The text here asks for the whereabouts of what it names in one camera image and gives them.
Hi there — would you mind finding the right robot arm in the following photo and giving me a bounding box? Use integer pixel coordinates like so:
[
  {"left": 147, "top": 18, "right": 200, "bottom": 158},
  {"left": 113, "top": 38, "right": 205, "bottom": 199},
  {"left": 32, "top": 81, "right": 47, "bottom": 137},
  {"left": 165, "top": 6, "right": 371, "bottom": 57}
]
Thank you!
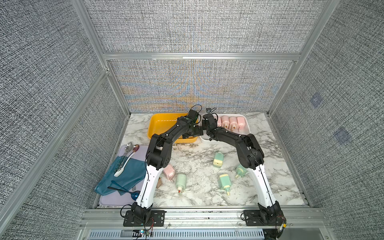
[{"left": 202, "top": 114, "right": 287, "bottom": 227}]

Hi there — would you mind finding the green sharpener lower left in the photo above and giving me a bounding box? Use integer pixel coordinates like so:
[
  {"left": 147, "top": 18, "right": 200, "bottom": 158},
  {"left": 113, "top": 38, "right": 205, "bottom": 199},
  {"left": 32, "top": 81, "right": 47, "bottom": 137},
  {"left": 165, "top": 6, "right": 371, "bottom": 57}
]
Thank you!
[{"left": 176, "top": 174, "right": 187, "bottom": 195}]

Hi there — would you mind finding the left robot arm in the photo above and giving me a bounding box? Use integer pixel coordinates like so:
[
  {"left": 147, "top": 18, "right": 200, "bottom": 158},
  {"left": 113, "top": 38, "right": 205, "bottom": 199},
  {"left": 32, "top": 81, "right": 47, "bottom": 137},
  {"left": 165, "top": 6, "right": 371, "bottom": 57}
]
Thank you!
[{"left": 132, "top": 111, "right": 199, "bottom": 211}]

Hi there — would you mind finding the red spoon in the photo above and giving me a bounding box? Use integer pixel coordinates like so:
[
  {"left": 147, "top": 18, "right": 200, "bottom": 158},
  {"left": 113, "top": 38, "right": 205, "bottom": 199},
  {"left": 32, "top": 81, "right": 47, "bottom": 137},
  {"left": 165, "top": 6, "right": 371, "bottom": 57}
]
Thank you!
[{"left": 132, "top": 145, "right": 140, "bottom": 153}]

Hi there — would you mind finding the small brown jar black lid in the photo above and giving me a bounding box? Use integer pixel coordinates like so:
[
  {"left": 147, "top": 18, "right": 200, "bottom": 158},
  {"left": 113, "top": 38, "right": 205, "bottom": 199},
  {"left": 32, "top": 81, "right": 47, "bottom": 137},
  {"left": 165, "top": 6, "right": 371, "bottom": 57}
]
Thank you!
[{"left": 156, "top": 178, "right": 163, "bottom": 189}]

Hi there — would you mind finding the green sharpener upper centre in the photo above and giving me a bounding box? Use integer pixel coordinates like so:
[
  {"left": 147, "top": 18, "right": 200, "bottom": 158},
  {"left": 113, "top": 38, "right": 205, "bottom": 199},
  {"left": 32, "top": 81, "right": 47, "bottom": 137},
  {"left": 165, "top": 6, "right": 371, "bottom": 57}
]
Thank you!
[{"left": 213, "top": 152, "right": 224, "bottom": 168}]

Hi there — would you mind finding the green sharpener right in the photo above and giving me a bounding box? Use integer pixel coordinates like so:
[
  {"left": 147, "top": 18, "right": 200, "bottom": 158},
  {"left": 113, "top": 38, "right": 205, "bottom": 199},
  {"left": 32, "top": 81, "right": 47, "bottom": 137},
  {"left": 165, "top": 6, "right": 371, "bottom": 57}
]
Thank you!
[{"left": 235, "top": 165, "right": 248, "bottom": 179}]

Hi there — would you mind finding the white plastic storage box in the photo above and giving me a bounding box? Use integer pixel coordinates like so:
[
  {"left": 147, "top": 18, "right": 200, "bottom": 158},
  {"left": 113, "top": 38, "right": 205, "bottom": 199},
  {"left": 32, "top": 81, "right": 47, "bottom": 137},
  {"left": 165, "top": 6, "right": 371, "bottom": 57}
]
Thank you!
[{"left": 200, "top": 113, "right": 251, "bottom": 144}]

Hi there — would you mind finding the teal cloth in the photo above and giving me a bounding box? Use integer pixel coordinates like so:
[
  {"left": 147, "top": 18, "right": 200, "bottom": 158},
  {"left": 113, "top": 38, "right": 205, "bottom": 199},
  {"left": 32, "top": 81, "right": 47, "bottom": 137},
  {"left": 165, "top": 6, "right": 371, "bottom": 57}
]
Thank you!
[{"left": 94, "top": 156, "right": 146, "bottom": 196}]

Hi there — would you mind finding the lilac plastic tray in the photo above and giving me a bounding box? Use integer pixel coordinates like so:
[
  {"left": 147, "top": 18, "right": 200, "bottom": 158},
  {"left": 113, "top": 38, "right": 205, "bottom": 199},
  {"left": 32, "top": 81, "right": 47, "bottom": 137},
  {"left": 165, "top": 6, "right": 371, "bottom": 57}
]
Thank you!
[{"left": 99, "top": 145, "right": 148, "bottom": 208}]

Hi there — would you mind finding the pink pencil sharpener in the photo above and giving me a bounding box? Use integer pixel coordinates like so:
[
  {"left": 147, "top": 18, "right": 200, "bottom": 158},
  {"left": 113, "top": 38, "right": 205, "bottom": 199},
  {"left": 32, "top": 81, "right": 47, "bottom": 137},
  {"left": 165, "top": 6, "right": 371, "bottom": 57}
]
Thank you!
[{"left": 237, "top": 117, "right": 246, "bottom": 130}]

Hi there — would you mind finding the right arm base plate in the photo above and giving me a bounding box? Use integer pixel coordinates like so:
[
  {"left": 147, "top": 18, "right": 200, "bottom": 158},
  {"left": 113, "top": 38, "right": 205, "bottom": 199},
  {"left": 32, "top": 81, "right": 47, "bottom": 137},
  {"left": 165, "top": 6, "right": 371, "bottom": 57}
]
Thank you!
[{"left": 241, "top": 210, "right": 287, "bottom": 228}]

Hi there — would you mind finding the blue round object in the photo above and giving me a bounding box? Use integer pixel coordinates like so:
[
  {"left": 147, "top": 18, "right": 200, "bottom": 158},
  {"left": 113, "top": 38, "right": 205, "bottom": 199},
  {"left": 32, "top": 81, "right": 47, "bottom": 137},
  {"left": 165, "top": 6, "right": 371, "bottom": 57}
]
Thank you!
[{"left": 130, "top": 191, "right": 140, "bottom": 201}]

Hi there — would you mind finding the green sharpener lower centre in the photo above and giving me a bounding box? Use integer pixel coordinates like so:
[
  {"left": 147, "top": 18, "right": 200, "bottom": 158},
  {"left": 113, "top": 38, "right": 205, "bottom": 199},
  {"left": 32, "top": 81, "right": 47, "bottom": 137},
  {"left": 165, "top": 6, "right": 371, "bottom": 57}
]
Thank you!
[{"left": 219, "top": 174, "right": 232, "bottom": 196}]

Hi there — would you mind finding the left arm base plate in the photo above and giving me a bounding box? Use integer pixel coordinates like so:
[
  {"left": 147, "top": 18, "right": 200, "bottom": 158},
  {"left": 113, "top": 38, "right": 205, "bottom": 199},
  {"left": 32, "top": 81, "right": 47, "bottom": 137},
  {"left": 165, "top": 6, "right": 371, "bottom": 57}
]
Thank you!
[{"left": 123, "top": 211, "right": 166, "bottom": 227}]

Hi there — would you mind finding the yellow plastic storage box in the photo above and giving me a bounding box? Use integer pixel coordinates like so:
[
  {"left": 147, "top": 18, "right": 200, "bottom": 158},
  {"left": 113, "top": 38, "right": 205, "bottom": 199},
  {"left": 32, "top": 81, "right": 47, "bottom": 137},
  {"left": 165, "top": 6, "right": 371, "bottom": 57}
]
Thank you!
[{"left": 148, "top": 113, "right": 198, "bottom": 144}]

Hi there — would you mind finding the silver metal spoon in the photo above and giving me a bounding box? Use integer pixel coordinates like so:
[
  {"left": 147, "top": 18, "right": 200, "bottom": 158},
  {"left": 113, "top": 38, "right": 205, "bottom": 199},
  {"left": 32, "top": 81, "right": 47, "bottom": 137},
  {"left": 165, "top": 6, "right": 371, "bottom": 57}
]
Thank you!
[{"left": 118, "top": 142, "right": 134, "bottom": 168}]

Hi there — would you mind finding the aluminium front rail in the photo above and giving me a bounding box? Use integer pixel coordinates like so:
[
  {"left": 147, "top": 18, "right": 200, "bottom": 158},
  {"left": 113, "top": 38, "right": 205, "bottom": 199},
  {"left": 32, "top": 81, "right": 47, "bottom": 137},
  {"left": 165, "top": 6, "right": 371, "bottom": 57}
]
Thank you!
[{"left": 75, "top": 206, "right": 336, "bottom": 240}]

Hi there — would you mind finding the green sharpener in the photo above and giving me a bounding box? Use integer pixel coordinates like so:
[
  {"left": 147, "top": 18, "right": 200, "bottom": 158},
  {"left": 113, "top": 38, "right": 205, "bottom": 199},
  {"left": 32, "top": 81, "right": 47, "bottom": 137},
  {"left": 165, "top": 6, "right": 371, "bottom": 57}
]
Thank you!
[
  {"left": 176, "top": 174, "right": 187, "bottom": 195},
  {"left": 213, "top": 152, "right": 224, "bottom": 168},
  {"left": 219, "top": 174, "right": 232, "bottom": 196},
  {"left": 235, "top": 165, "right": 248, "bottom": 179}
]

